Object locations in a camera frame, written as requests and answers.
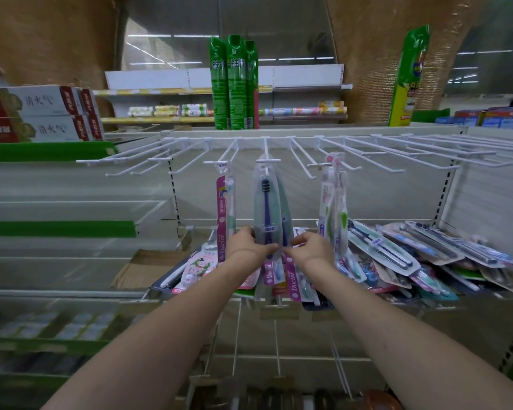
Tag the row of colourful wrap rolls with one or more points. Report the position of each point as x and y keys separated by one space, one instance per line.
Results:
x=303 y=110

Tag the clear pink-topped toothbrush pack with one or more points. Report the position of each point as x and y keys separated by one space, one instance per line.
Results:
x=326 y=196

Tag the person's right hand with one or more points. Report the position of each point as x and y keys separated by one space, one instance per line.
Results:
x=314 y=254

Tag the woven brown column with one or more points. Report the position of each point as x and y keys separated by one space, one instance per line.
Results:
x=47 y=38
x=376 y=51

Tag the orange round object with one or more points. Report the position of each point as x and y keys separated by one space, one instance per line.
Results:
x=380 y=401

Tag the person's left forearm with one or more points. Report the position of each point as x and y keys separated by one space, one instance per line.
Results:
x=145 y=350

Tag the green spray can red side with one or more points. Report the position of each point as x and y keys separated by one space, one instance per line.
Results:
x=252 y=85

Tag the person's right forearm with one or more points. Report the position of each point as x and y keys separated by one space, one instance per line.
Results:
x=410 y=350

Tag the brown cardboard tray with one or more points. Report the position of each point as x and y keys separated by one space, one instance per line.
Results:
x=141 y=269

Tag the pile of toothbrush packs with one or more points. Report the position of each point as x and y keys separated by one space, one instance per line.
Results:
x=389 y=251

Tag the oval blue toothbrush pack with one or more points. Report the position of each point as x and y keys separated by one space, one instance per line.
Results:
x=267 y=200

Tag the pink label toothbrush pack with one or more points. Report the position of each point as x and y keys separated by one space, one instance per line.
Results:
x=221 y=204

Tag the clear green toothbrush pack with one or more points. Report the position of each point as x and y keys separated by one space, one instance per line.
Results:
x=342 y=217

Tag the green yellow spray can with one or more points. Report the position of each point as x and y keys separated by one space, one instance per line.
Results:
x=408 y=81

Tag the white shelf unit yellow strips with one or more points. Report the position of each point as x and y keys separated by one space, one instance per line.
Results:
x=149 y=78

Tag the red white toothpaste box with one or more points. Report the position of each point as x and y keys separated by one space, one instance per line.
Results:
x=38 y=100
x=95 y=127
x=47 y=128
x=87 y=102

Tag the person's left hand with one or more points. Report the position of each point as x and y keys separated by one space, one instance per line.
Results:
x=248 y=251

